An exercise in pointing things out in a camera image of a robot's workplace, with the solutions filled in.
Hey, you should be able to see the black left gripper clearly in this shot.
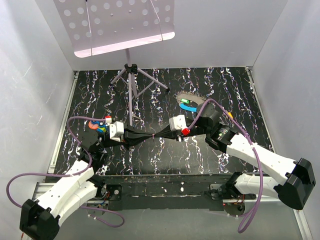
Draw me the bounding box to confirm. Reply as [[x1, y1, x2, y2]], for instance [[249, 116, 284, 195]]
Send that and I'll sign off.
[[97, 123, 153, 151]]

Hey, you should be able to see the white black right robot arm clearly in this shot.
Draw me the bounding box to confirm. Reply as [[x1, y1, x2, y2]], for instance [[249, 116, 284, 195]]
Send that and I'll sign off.
[[155, 104, 316, 210]]

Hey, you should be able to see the colourful toy block figure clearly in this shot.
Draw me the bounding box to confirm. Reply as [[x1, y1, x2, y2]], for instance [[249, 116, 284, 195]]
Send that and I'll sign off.
[[88, 120, 109, 134]]

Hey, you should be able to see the lilac perforated music stand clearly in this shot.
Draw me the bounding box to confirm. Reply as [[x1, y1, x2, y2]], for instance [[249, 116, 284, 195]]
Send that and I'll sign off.
[[54, 0, 175, 121]]

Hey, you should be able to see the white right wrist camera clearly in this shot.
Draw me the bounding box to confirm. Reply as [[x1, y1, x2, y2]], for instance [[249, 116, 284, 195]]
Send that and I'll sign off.
[[169, 114, 190, 136]]

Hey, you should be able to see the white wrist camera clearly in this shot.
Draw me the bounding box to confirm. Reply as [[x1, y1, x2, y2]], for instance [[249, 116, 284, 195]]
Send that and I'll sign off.
[[169, 114, 190, 136], [105, 116, 125, 143]]

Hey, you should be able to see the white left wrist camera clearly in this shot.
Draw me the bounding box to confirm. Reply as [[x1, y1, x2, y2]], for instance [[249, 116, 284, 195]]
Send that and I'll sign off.
[[105, 116, 125, 143]]

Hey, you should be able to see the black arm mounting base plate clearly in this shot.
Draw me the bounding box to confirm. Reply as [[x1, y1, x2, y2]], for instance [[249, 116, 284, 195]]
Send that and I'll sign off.
[[77, 173, 258, 213]]

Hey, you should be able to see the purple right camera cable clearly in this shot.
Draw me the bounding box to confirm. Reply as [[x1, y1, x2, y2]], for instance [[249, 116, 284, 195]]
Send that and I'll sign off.
[[187, 98, 265, 234]]

